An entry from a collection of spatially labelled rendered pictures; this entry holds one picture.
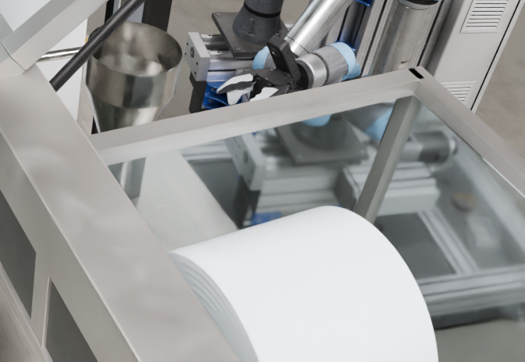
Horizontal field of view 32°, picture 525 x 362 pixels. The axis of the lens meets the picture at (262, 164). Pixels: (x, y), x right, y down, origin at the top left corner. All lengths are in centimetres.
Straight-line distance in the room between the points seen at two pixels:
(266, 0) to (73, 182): 186
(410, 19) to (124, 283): 144
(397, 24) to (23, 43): 128
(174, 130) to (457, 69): 169
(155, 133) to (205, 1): 353
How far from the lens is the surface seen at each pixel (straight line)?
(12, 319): 108
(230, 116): 114
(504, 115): 446
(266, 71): 189
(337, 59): 199
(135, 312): 82
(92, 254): 86
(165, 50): 142
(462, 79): 274
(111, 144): 106
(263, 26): 277
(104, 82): 133
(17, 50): 104
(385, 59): 222
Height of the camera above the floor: 227
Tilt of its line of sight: 39 degrees down
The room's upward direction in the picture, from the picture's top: 15 degrees clockwise
